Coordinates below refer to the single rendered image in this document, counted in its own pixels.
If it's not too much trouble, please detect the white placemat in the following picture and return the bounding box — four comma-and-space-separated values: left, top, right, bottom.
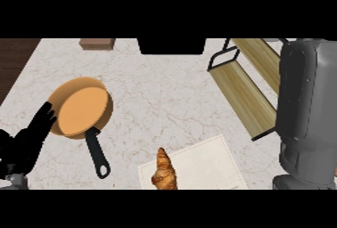
137, 134, 249, 191

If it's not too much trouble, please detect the brown croissant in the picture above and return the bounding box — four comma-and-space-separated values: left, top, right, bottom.
150, 147, 178, 191

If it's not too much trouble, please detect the dark brown wooden panel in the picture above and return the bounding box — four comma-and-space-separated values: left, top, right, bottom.
0, 38, 42, 106

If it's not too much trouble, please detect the black appliance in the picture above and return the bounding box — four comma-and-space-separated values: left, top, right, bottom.
135, 38, 208, 55

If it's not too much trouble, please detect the small brown wooden block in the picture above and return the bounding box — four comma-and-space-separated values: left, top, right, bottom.
78, 38, 116, 52

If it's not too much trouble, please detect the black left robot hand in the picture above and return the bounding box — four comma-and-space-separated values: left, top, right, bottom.
0, 101, 57, 181

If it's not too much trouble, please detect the wooden tiered shelf black frame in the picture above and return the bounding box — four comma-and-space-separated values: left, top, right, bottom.
206, 38, 291, 143

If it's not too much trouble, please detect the orange frying pan black handle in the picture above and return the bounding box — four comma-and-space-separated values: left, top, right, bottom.
45, 76, 115, 180

